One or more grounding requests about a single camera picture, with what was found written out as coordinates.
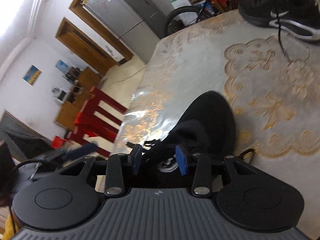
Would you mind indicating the silver refrigerator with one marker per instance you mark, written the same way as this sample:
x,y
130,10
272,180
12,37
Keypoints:
x,y
139,24

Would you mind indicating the blue water dispenser bottle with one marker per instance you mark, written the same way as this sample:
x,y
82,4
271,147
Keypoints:
x,y
63,67

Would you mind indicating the black shoelace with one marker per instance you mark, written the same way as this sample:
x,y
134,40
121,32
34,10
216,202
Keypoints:
x,y
247,156

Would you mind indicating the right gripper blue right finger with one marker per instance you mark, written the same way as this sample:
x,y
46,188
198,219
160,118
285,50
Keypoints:
x,y
182,159

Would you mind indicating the person's dark-haired head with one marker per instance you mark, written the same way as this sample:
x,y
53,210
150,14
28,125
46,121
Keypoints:
x,y
8,178

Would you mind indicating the black bicycle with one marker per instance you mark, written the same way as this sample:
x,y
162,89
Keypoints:
x,y
204,10

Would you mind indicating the wooden sideboard cabinet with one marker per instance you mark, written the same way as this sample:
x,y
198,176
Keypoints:
x,y
76,98

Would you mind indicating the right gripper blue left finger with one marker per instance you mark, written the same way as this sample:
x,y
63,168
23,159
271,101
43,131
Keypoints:
x,y
135,157

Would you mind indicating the black sneaker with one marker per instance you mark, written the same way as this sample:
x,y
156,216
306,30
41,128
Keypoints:
x,y
207,127
300,18

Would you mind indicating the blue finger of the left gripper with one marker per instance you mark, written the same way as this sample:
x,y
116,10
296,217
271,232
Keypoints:
x,y
80,152

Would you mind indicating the white microwave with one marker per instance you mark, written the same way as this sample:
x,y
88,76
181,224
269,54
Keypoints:
x,y
59,94

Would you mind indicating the red wooden chair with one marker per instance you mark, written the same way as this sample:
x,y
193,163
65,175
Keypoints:
x,y
87,123

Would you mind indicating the framed wall picture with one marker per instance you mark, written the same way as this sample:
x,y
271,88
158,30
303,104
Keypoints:
x,y
32,75

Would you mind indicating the white green box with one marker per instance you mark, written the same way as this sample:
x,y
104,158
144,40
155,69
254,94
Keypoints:
x,y
186,17

